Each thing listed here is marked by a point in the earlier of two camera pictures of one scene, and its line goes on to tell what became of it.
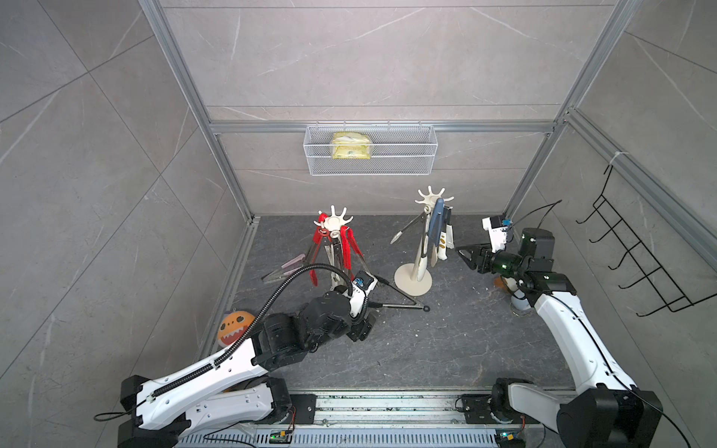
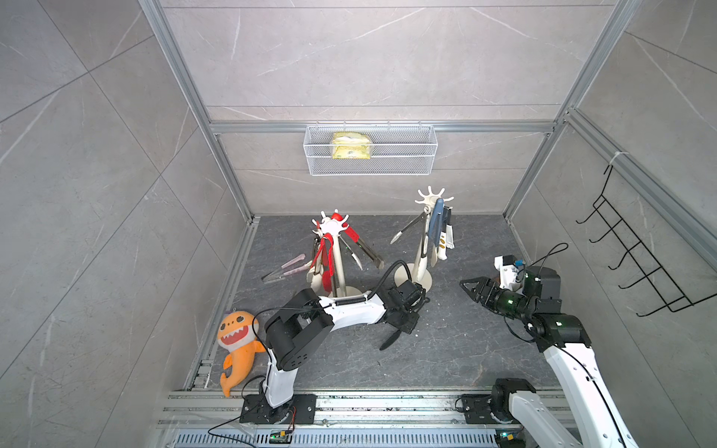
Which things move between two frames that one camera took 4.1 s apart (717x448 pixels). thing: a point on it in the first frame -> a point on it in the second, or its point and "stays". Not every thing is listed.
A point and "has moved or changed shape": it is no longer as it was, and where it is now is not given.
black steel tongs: [416, 305] has moved or changed shape
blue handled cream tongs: [435, 228] stays
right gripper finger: [470, 255] -> [477, 287]
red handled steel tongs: [347, 240] -> [356, 238]
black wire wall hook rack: [637, 252] stays
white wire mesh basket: [369, 150] stays
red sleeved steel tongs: [321, 232] -> [327, 254]
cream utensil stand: [334, 224] stays
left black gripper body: [358, 329] -> [407, 320]
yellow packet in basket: [350, 152] stays
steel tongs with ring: [427, 210] stays
